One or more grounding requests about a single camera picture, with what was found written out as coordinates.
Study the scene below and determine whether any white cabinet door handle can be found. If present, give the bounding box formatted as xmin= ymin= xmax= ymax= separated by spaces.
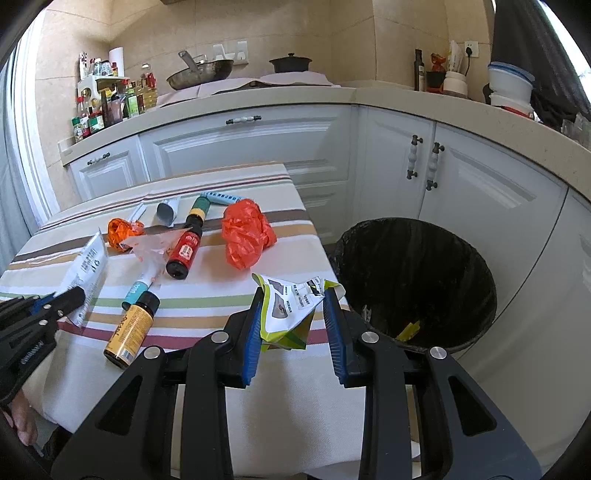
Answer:
xmin=427 ymin=143 xmax=445 ymax=191
xmin=406 ymin=135 xmax=424 ymax=180

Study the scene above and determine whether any light blue squeeze tube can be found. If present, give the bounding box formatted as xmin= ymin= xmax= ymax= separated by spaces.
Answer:
xmin=205 ymin=191 xmax=243 ymax=206

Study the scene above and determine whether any person's left hand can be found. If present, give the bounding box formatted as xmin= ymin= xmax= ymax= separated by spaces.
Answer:
xmin=11 ymin=397 xmax=40 ymax=447

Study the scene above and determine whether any clear pinkish plastic wrapper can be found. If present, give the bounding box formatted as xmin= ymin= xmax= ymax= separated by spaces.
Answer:
xmin=124 ymin=227 xmax=192 ymax=273

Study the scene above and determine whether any red label dark bottle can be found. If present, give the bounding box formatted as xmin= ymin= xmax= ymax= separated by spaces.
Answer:
xmin=165 ymin=222 xmax=205 ymax=281

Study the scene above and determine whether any white tube teal cap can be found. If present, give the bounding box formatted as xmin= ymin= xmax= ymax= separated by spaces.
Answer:
xmin=121 ymin=261 xmax=160 ymax=311

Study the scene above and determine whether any white bowl red rim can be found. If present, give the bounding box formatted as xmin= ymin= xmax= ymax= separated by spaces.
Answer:
xmin=489 ymin=92 xmax=535 ymax=117

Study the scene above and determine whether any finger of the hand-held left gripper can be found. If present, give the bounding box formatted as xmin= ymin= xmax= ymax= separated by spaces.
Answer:
xmin=31 ymin=285 xmax=88 ymax=330
xmin=0 ymin=294 xmax=56 ymax=325

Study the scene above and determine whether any yellow label brown bottle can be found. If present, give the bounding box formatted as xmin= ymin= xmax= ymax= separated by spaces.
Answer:
xmin=103 ymin=291 xmax=161 ymax=370

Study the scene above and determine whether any green white snack packet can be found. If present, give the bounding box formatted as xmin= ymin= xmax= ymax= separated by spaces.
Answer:
xmin=252 ymin=273 xmax=347 ymax=354

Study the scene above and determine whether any white bowl blue rim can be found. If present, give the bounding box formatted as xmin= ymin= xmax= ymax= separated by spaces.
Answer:
xmin=488 ymin=62 xmax=536 ymax=104

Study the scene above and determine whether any black trash bin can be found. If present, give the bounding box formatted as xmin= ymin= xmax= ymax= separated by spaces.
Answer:
xmin=332 ymin=217 xmax=498 ymax=356

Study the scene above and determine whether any cluster of condiment bottles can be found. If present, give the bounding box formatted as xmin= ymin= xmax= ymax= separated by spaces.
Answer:
xmin=69 ymin=51 xmax=160 ymax=144

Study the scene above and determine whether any clear glass container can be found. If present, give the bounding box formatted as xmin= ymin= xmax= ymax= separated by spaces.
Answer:
xmin=561 ymin=115 xmax=591 ymax=148

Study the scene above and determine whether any black lidded pot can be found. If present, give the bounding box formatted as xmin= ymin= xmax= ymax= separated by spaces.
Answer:
xmin=269 ymin=53 xmax=313 ymax=75

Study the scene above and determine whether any metal wok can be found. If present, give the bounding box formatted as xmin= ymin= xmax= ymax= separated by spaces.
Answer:
xmin=166 ymin=50 xmax=235 ymax=90

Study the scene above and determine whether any light stove cover cloth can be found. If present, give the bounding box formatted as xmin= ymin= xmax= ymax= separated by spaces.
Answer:
xmin=159 ymin=71 xmax=342 ymax=104

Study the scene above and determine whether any white kitchen cabinet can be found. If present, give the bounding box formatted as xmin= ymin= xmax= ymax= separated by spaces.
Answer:
xmin=58 ymin=104 xmax=591 ymax=462

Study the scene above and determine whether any grey squeeze tube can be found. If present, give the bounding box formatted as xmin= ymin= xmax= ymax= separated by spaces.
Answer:
xmin=156 ymin=196 xmax=182 ymax=227

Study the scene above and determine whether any dark hanging cloth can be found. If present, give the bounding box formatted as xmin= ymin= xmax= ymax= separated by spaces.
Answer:
xmin=492 ymin=0 xmax=591 ymax=130

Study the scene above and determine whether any beige kitchen countertop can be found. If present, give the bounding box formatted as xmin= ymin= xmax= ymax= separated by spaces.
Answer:
xmin=58 ymin=84 xmax=591 ymax=204

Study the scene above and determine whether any white window frame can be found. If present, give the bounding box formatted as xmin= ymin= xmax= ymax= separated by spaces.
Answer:
xmin=0 ymin=23 xmax=61 ymax=259

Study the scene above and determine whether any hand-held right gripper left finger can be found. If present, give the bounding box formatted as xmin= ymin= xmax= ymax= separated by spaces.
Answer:
xmin=51 ymin=285 xmax=269 ymax=480

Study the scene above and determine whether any striped tablecloth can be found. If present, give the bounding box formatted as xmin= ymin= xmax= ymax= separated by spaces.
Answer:
xmin=0 ymin=161 xmax=352 ymax=472

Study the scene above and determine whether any green bottle yellow band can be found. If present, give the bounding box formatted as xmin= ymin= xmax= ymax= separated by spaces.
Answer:
xmin=186 ymin=195 xmax=212 ymax=228

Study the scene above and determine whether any orange crumpled wrapper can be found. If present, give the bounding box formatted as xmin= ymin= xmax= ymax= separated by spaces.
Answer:
xmin=107 ymin=219 xmax=145 ymax=253

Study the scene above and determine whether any white plastic packet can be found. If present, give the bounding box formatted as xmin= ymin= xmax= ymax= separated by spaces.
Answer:
xmin=59 ymin=231 xmax=110 ymax=329

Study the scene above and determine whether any white spice rack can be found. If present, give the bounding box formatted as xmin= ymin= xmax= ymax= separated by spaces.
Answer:
xmin=76 ymin=74 xmax=130 ymax=112

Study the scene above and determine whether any orange plastic bag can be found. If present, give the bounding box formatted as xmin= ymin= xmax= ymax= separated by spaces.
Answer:
xmin=221 ymin=198 xmax=278 ymax=271

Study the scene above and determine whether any white ceramic jar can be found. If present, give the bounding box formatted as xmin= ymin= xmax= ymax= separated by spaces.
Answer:
xmin=443 ymin=71 xmax=469 ymax=99

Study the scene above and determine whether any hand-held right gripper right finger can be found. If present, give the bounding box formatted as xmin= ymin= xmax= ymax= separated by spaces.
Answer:
xmin=322 ymin=286 xmax=543 ymax=480

